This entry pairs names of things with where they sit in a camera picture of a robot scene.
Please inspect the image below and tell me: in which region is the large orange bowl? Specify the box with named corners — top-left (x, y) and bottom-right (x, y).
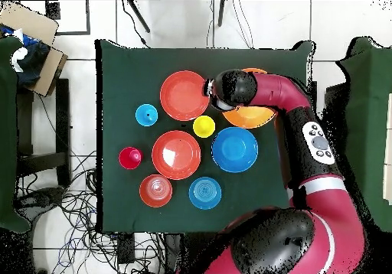
top-left (221, 67), bottom-right (279, 130)

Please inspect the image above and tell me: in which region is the large blue bowl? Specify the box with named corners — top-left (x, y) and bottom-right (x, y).
top-left (211, 126), bottom-right (260, 174)

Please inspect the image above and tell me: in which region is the blue cup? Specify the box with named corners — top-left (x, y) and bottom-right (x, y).
top-left (135, 103), bottom-right (159, 128)

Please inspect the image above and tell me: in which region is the red cup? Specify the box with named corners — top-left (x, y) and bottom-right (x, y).
top-left (118, 146), bottom-right (144, 171)

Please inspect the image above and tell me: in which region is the wide red-orange bowl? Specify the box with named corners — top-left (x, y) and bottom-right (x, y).
top-left (159, 70), bottom-right (211, 122)
top-left (151, 129), bottom-right (202, 181)

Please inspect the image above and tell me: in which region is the yellow cup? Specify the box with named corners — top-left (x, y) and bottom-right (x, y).
top-left (192, 115), bottom-right (216, 139)

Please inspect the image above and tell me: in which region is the black tripod leg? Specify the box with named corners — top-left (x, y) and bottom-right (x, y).
top-left (217, 0), bottom-right (226, 28)
top-left (126, 0), bottom-right (152, 34)

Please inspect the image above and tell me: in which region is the dark green tablecloth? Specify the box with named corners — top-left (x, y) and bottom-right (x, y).
top-left (94, 38), bottom-right (316, 236)

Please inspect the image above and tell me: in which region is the small blue bowl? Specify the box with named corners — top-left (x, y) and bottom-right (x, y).
top-left (188, 176), bottom-right (223, 210)

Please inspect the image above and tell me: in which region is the small red-orange bowl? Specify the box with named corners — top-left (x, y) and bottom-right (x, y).
top-left (139, 174), bottom-right (173, 208)

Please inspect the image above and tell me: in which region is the black chair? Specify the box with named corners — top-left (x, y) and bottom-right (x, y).
top-left (324, 82), bottom-right (350, 125)

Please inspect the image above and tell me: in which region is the black stool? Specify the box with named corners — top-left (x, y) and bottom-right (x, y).
top-left (16, 77), bottom-right (72, 189)

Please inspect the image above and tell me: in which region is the green cloth side table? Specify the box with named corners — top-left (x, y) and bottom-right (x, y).
top-left (0, 36), bottom-right (31, 234)
top-left (335, 36), bottom-right (392, 233)

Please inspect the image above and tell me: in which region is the blue and white cloth bundle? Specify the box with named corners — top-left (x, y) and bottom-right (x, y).
top-left (0, 25), bottom-right (51, 86)

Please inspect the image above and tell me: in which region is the black power strip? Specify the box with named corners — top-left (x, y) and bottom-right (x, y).
top-left (116, 233), bottom-right (136, 265)

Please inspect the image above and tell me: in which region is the cardboard box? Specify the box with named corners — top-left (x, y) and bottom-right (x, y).
top-left (0, 1), bottom-right (69, 98)

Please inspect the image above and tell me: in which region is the black floor cable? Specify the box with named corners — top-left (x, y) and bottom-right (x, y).
top-left (121, 0), bottom-right (150, 48)

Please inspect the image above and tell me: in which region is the tangle of floor cables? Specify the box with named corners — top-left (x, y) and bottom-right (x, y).
top-left (18, 149), bottom-right (168, 274)

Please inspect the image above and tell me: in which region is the black metal frame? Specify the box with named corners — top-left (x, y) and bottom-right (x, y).
top-left (44, 0), bottom-right (92, 37)

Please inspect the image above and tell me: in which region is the black pedestal leg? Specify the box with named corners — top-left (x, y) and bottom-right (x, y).
top-left (15, 186), bottom-right (67, 223)

